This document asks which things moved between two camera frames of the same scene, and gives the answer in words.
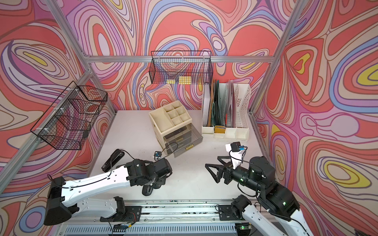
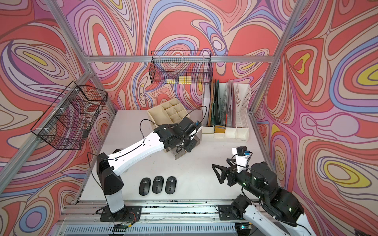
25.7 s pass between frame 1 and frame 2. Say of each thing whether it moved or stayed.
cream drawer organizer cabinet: stayed
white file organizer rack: stayed
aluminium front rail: stayed
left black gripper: moved
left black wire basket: stayed
